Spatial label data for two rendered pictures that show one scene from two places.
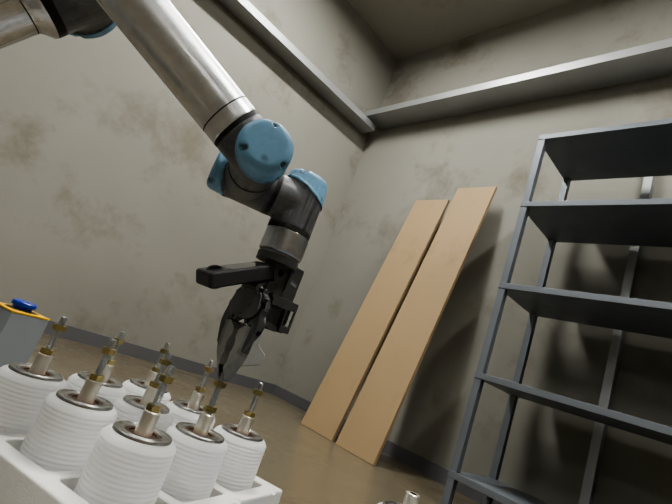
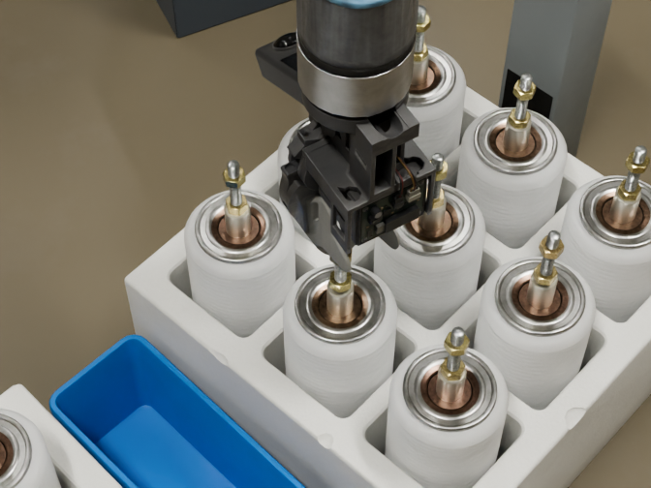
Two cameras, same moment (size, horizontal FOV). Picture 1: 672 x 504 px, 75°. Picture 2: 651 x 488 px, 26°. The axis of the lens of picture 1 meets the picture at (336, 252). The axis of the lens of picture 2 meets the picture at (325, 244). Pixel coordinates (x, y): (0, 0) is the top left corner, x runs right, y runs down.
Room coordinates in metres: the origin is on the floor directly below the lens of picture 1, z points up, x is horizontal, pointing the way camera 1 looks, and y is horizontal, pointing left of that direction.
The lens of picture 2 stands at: (0.88, -0.51, 1.24)
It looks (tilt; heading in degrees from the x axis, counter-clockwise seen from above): 55 degrees down; 105
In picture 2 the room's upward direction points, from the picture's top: straight up
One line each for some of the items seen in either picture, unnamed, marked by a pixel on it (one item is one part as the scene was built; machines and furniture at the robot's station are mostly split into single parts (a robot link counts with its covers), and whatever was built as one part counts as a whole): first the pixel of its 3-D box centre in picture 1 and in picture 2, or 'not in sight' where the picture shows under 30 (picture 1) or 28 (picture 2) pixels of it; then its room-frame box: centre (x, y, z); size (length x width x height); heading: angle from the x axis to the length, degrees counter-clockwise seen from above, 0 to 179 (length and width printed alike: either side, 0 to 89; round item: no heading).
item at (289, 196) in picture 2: (251, 325); (312, 185); (0.70, 0.08, 0.43); 0.05 x 0.02 x 0.09; 46
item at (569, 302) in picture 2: (192, 408); (540, 297); (0.88, 0.15, 0.25); 0.08 x 0.08 x 0.01
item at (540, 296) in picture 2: (195, 401); (542, 289); (0.88, 0.15, 0.26); 0.02 x 0.02 x 0.03
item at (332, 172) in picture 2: (268, 292); (359, 144); (0.74, 0.08, 0.49); 0.09 x 0.08 x 0.12; 136
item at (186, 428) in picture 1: (200, 433); (340, 305); (0.72, 0.10, 0.25); 0.08 x 0.08 x 0.01
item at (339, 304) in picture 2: (203, 424); (340, 296); (0.72, 0.10, 0.26); 0.02 x 0.02 x 0.03
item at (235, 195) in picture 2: (159, 394); (235, 192); (0.62, 0.15, 0.30); 0.01 x 0.01 x 0.08
